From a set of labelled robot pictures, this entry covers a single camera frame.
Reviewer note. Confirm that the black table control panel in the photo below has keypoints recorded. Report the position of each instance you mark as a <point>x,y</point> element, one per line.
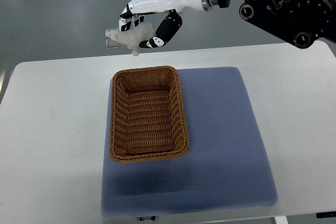
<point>322,215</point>

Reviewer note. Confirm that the blue quilted mat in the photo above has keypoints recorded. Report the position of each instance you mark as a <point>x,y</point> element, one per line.
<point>226,165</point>

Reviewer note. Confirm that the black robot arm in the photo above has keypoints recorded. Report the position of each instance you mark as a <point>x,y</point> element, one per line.
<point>298,22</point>

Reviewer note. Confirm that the white bear figurine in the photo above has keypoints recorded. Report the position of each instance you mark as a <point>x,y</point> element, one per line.
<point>132,38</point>

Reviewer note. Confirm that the lower metal floor plate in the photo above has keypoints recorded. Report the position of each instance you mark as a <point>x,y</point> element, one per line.
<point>111,44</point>

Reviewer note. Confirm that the black mat label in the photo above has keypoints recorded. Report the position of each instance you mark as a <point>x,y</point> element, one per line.
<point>152,218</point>

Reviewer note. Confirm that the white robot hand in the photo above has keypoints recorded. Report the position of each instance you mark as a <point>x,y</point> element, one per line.
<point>131,15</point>

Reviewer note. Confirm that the brown wicker basket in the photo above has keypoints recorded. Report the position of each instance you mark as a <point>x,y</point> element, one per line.
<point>147,118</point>

